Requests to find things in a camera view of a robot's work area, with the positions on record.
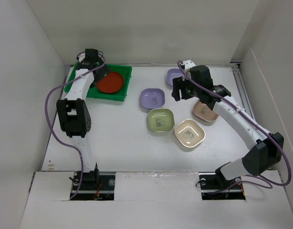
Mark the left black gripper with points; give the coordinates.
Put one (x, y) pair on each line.
(104, 71)

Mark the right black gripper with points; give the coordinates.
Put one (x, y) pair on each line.
(179, 83)

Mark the red round plate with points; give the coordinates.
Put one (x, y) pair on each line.
(111, 83)

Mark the purple square bowl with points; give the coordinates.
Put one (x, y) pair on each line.
(152, 98)
(172, 74)

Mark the green square bowl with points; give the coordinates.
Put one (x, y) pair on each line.
(160, 120)

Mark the cream square bowl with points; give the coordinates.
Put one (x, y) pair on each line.
(189, 133)

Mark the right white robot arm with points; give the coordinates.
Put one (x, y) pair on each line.
(265, 148)

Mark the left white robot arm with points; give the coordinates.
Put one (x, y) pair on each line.
(73, 114)

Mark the green plastic bin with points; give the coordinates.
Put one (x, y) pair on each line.
(110, 95)

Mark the pink square bowl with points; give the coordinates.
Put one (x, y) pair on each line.
(202, 111)

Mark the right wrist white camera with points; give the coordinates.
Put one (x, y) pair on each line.
(187, 65)

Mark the wrist white camera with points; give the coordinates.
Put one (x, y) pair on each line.
(187, 65)
(80, 57)

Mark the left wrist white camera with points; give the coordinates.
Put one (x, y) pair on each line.
(80, 57)

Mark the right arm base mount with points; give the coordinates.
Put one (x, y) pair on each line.
(212, 188)

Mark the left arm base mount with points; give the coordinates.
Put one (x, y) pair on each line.
(99, 188)

